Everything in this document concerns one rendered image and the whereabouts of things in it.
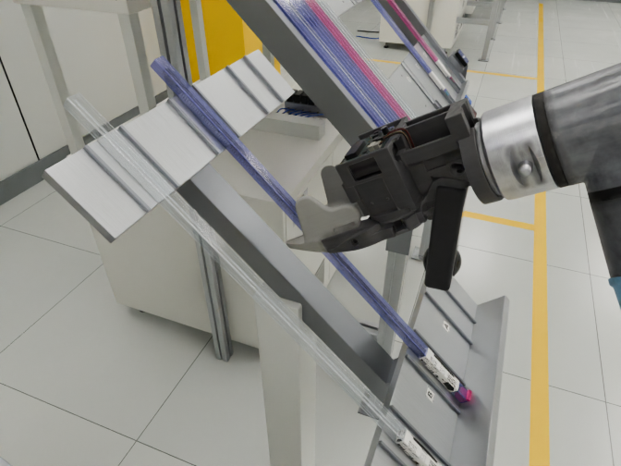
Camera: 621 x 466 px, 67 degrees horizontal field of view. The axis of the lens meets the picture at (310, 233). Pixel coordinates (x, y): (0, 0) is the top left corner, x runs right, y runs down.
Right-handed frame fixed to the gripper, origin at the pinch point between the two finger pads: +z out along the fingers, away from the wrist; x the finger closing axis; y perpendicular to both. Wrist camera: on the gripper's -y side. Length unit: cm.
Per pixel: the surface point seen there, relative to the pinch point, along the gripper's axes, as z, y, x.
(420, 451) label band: -6.4, -21.0, 11.0
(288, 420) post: 18.8, -26.9, 2.9
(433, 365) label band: -6.1, -20.2, 0.6
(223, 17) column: 149, 49, -230
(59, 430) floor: 112, -39, -3
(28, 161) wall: 204, 31, -101
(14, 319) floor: 152, -15, -28
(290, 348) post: 9.7, -13.2, 2.9
